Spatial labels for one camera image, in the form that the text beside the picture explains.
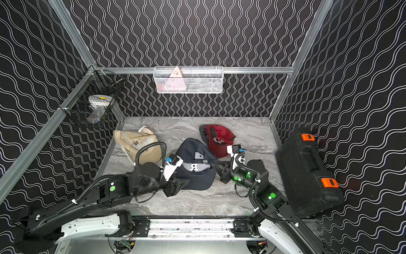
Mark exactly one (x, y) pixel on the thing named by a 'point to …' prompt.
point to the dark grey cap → (204, 134)
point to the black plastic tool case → (311, 187)
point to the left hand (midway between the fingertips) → (185, 175)
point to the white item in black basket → (100, 103)
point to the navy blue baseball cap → (196, 166)
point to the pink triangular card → (175, 81)
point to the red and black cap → (217, 138)
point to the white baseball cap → (140, 129)
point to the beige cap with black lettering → (132, 142)
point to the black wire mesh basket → (98, 81)
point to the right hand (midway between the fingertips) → (212, 162)
